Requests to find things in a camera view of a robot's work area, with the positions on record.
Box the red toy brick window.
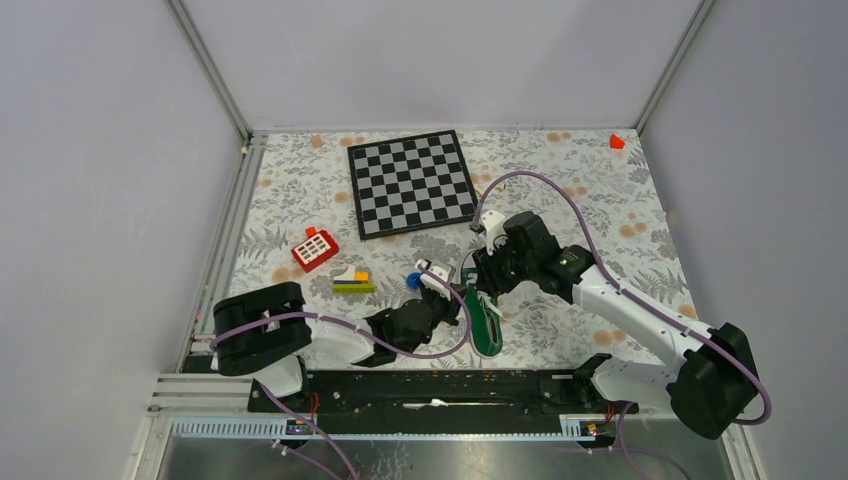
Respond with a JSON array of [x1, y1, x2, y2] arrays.
[[291, 227, 339, 273]]

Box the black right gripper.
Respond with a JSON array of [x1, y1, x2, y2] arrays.
[[473, 234, 537, 299]]

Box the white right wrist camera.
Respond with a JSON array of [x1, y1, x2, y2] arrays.
[[480, 210, 507, 256]]

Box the stacked colourful toy bricks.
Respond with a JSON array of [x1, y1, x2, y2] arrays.
[[332, 266, 376, 294]]

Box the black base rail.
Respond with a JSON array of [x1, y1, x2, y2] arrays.
[[182, 357, 641, 437]]

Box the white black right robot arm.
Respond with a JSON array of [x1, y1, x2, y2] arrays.
[[472, 210, 759, 440]]

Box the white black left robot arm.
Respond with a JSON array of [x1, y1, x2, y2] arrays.
[[210, 282, 464, 411]]

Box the green canvas sneaker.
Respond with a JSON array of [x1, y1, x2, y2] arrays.
[[457, 250, 504, 358]]

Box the floral table mat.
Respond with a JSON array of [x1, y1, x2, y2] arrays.
[[229, 130, 696, 370]]

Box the black grey chessboard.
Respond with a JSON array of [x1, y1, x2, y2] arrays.
[[347, 130, 478, 240]]

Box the red wedge block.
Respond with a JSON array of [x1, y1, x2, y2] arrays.
[[609, 134, 626, 150]]

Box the blue plastic cap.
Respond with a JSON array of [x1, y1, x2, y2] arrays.
[[406, 272, 422, 291]]

